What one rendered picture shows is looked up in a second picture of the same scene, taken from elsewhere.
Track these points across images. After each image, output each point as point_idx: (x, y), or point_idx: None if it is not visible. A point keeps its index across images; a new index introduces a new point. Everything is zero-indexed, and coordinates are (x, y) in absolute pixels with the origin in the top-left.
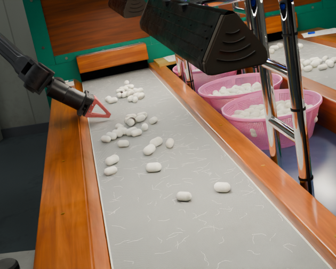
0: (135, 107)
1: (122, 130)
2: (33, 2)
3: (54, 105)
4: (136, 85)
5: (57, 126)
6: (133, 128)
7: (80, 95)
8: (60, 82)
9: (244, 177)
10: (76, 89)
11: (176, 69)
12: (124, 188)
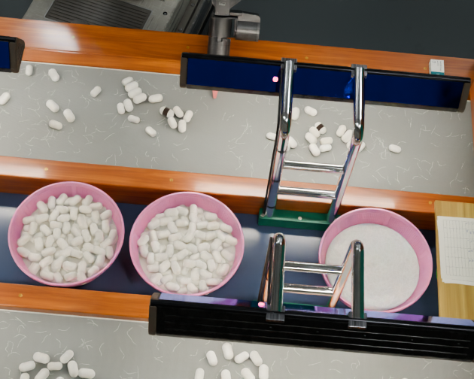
0: (242, 132)
1: (134, 96)
2: None
3: (318, 49)
4: (378, 160)
5: (205, 43)
6: (126, 105)
7: (210, 53)
8: (217, 25)
9: None
10: (215, 46)
11: (399, 219)
12: None
